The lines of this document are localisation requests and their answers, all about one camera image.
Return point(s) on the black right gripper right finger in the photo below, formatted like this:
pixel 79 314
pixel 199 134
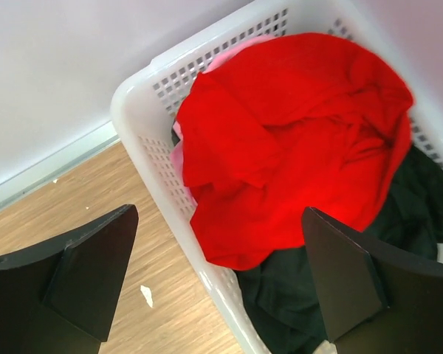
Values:
pixel 374 297

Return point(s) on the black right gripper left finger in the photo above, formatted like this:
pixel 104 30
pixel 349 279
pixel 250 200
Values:
pixel 60 295

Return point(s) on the red t shirt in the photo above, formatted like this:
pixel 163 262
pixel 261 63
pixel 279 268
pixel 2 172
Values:
pixel 306 120

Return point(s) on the white paper scrap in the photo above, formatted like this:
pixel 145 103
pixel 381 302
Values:
pixel 147 294

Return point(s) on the black t shirt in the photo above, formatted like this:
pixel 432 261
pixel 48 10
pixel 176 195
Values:
pixel 279 295

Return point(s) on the white plastic laundry basket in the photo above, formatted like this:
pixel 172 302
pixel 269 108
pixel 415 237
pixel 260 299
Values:
pixel 407 34

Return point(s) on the pink t shirt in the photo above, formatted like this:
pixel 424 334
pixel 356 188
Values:
pixel 179 155

